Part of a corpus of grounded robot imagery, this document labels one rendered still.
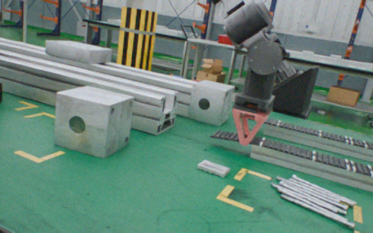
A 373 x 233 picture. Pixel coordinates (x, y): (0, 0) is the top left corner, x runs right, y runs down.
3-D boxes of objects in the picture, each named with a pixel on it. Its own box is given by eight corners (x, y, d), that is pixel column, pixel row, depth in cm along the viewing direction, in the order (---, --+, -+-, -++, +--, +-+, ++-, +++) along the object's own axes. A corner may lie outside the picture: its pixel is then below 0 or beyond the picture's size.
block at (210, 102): (230, 116, 96) (237, 85, 93) (219, 126, 84) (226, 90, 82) (201, 109, 99) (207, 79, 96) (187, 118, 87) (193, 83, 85)
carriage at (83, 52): (110, 70, 105) (112, 49, 103) (88, 73, 95) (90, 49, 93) (69, 61, 110) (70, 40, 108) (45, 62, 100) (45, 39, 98)
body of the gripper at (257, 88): (232, 105, 62) (241, 66, 60) (243, 97, 72) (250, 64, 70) (267, 112, 60) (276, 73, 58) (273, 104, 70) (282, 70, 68)
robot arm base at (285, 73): (304, 73, 126) (277, 89, 132) (293, 55, 127) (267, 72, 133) (301, 74, 119) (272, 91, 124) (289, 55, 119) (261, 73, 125)
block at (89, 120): (134, 140, 66) (140, 94, 63) (103, 159, 55) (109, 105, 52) (90, 128, 68) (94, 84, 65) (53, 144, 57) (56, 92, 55)
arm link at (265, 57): (261, 0, 63) (223, 28, 66) (260, -8, 52) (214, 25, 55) (294, 54, 64) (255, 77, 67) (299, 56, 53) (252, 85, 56)
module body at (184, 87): (199, 110, 96) (204, 83, 94) (187, 118, 87) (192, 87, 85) (-4, 60, 121) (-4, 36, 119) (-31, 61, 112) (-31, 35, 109)
